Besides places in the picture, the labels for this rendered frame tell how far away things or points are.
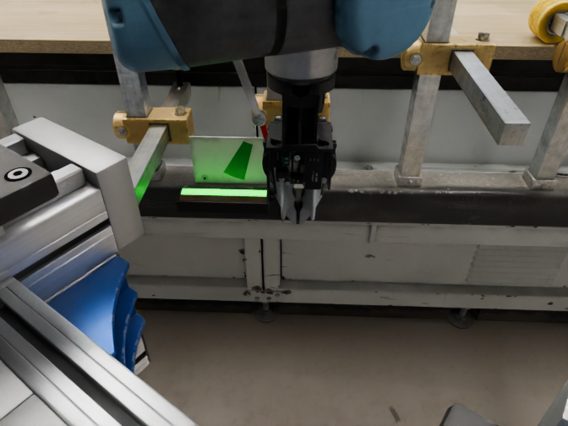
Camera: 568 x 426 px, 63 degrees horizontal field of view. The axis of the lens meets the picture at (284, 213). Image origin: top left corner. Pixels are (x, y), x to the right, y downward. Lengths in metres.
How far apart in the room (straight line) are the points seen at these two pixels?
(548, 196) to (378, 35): 0.71
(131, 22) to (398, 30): 0.18
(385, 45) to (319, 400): 1.16
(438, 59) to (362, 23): 0.48
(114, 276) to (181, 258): 0.98
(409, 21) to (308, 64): 0.14
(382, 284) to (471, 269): 0.26
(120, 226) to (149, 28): 0.21
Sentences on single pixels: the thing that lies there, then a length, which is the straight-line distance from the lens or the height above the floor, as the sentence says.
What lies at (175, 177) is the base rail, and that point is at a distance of 0.94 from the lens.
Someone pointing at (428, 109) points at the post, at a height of 0.86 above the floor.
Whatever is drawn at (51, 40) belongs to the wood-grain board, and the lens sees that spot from 1.12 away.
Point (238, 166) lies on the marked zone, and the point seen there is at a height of 0.74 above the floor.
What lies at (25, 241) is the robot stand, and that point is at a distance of 0.41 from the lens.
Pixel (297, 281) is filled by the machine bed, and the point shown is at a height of 0.17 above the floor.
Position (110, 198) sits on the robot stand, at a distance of 0.44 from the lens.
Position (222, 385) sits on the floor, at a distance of 1.43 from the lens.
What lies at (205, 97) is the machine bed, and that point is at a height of 0.78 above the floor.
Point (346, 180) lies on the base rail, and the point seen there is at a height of 0.70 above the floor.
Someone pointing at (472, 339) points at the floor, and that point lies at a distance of 1.62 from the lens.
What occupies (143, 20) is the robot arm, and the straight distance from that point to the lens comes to 0.31.
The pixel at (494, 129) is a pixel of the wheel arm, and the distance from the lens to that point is 0.62.
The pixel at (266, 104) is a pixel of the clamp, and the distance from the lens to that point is 0.81.
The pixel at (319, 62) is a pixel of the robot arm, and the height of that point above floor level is 1.05.
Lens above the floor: 1.21
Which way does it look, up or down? 38 degrees down
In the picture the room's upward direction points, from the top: straight up
